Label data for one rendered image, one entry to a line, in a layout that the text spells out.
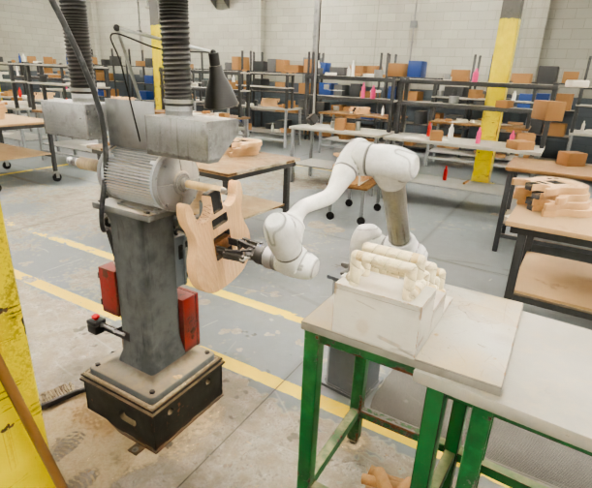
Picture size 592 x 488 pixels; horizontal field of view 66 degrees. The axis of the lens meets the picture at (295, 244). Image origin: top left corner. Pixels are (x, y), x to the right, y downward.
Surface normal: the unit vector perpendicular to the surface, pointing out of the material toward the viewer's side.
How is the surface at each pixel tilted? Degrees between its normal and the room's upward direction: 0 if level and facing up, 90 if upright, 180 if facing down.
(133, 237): 90
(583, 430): 0
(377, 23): 90
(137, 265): 90
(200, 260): 88
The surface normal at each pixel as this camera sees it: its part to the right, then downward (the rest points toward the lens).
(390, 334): -0.52, 0.29
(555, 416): 0.04, -0.93
